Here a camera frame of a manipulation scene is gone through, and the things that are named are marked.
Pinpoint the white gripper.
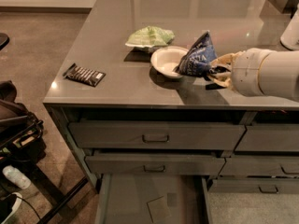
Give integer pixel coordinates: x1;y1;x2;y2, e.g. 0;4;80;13
207;49;274;96

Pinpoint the blue chip bag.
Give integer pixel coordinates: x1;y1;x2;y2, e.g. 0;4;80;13
174;32;228;80

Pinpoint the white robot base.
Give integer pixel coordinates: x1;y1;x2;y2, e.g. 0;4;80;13
280;4;299;50

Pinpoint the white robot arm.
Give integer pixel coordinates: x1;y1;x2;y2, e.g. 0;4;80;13
207;49;299;102

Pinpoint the top right grey drawer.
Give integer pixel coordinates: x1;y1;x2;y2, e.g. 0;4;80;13
236;111;299;152

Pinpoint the grey drawer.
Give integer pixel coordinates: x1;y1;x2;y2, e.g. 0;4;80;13
236;111;299;152
85;152;225;175
68;119;245;149
221;156;299;176
208;178;299;194

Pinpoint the green chip bag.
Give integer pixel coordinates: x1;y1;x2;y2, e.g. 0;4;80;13
125;26;175;48

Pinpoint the middle right grey drawer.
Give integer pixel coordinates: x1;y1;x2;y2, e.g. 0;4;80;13
221;156;299;176

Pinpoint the grey counter cabinet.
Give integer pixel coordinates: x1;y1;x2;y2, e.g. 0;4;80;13
44;0;298;181

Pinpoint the bottom right grey drawer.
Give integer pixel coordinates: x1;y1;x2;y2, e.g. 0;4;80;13
208;178;299;194

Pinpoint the top left grey drawer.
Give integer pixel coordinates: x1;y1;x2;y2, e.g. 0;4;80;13
68;119;245;149

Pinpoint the middle left grey drawer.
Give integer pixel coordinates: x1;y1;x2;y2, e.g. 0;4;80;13
85;152;225;175

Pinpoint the bottom left open drawer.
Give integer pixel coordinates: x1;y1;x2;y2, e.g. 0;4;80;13
95;175;212;224

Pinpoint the white paper bowl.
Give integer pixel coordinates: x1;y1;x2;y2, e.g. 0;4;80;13
150;46;188;78

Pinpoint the black snack bar wrapper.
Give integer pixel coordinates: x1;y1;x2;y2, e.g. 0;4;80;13
63;63;106;87

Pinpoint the clear plastic bottle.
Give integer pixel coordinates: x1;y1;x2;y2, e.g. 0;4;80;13
2;165;31;189

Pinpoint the white bucket with cable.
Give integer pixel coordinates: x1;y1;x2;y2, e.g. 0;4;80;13
0;192;22;224

